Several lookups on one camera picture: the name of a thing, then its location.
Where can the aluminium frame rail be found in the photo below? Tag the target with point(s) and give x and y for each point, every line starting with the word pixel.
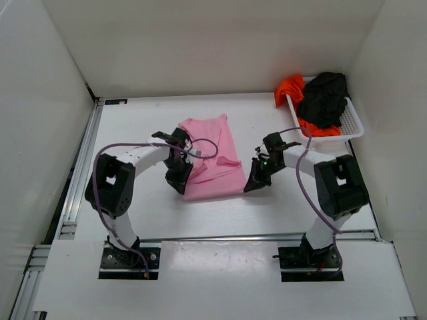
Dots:
pixel 63 224

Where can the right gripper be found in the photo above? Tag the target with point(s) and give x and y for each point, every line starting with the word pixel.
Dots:
pixel 255 178

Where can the blue corner label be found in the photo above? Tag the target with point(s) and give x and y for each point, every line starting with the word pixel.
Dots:
pixel 115 102

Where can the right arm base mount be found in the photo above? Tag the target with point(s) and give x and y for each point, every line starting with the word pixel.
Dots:
pixel 298 266

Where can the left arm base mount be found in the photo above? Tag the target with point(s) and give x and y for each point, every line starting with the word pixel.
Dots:
pixel 117 264

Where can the orange t-shirt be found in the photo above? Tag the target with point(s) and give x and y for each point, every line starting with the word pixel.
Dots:
pixel 293 87

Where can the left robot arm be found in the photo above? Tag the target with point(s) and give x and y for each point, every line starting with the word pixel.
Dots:
pixel 110 189

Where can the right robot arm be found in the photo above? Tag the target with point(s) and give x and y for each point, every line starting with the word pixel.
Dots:
pixel 333 186

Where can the black t-shirt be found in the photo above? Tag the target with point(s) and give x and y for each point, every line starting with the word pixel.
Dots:
pixel 324 100

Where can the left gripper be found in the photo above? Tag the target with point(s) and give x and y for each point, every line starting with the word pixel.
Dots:
pixel 179 182

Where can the white plastic basket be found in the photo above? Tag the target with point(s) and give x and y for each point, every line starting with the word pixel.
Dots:
pixel 351 125

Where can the pink t-shirt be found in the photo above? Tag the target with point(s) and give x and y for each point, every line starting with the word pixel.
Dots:
pixel 221 176

